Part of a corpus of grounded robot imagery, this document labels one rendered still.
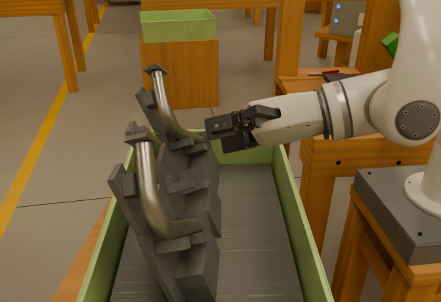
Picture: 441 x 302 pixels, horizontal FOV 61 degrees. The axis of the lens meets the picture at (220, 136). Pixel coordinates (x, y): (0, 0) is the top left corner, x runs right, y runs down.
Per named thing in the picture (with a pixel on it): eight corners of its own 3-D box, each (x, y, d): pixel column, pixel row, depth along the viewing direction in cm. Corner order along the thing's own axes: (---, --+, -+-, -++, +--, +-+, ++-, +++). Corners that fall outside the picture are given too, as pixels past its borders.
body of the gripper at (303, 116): (323, 100, 60) (254, 115, 62) (323, 75, 50) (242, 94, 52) (334, 145, 58) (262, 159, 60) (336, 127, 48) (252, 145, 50)
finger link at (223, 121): (250, 109, 53) (205, 120, 54) (246, 102, 50) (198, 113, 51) (254, 131, 52) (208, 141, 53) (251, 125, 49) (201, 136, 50)
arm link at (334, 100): (335, 93, 59) (316, 98, 60) (338, 71, 51) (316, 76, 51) (348, 144, 57) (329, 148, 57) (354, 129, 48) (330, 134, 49)
